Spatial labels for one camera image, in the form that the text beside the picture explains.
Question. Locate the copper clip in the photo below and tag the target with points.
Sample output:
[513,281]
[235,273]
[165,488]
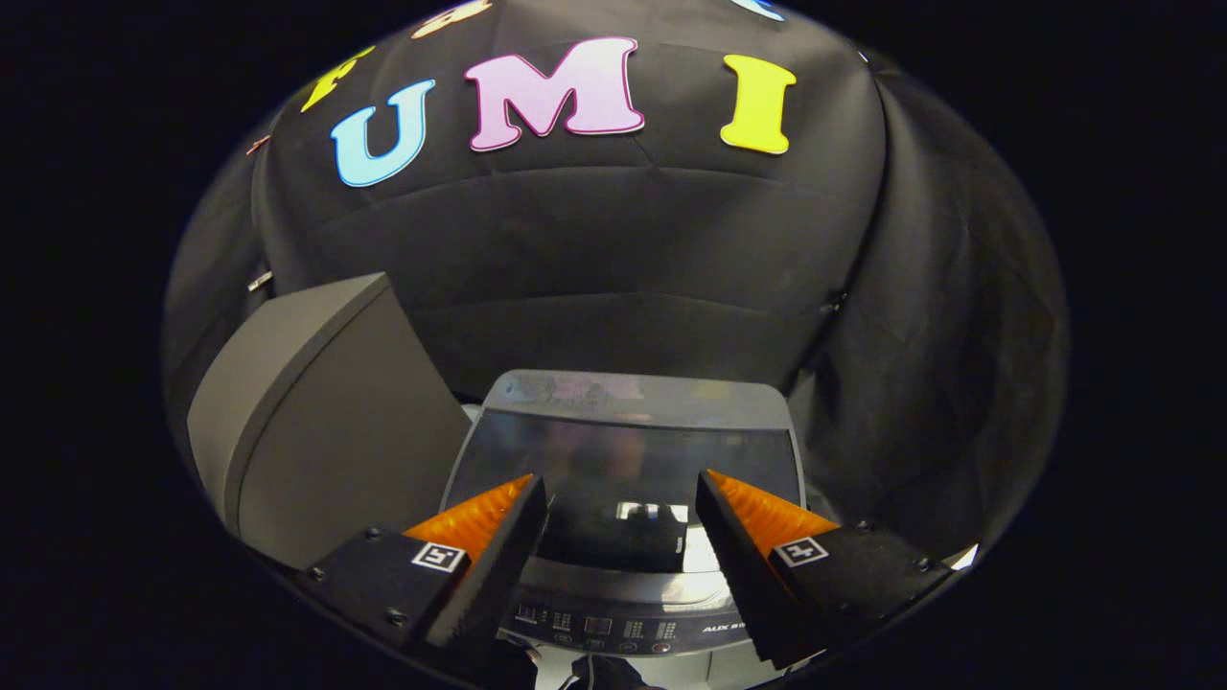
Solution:
[257,145]

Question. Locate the silver clip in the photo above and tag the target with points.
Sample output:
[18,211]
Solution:
[260,281]

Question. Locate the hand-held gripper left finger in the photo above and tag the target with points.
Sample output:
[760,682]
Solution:
[498,565]

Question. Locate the grey washing machine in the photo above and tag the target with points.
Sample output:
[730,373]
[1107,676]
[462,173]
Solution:
[623,613]

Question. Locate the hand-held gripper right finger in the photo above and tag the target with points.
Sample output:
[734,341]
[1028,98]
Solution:
[743,565]

